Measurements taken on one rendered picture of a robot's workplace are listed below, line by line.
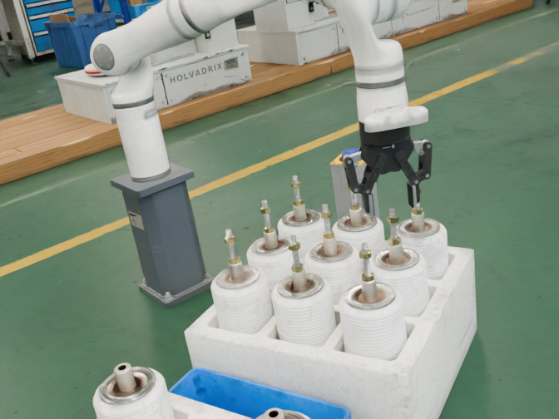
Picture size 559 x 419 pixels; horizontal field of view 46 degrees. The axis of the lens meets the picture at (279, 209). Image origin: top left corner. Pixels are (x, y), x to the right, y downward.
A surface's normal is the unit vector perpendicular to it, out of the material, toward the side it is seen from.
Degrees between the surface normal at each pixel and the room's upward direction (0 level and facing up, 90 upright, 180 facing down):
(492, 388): 0
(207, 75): 90
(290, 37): 90
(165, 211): 90
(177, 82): 90
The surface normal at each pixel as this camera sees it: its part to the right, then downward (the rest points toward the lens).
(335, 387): -0.47, 0.41
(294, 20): 0.62, 0.22
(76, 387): -0.15, -0.91
